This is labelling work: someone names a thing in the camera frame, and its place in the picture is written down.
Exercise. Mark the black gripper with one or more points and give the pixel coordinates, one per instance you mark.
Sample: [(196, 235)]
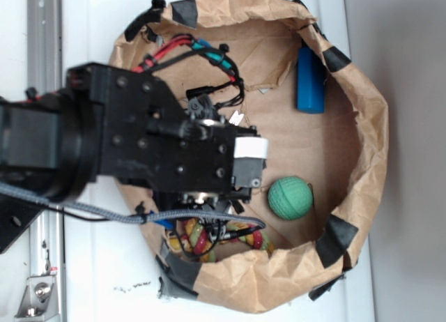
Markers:
[(149, 140)]

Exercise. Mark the silver keys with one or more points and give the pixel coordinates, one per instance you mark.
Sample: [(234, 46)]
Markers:
[(236, 118)]

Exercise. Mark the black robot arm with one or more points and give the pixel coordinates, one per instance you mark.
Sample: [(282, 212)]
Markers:
[(51, 146)]

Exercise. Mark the green rubber ball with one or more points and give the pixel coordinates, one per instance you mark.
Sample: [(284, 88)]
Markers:
[(290, 198)]

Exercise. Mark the blue plastic block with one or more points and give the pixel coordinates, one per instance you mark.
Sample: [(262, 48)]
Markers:
[(310, 82)]

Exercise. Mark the brown paper-lined bin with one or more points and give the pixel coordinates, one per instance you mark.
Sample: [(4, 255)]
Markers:
[(341, 153)]

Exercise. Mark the multicoloured rope toy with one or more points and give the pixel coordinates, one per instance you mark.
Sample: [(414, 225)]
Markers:
[(199, 241)]

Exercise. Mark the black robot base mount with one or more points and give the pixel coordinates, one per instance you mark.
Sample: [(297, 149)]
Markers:
[(16, 217)]

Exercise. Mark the aluminium rail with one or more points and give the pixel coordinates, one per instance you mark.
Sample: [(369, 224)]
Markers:
[(44, 74)]

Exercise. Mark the metal corner bracket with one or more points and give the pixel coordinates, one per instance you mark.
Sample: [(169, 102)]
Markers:
[(40, 299)]

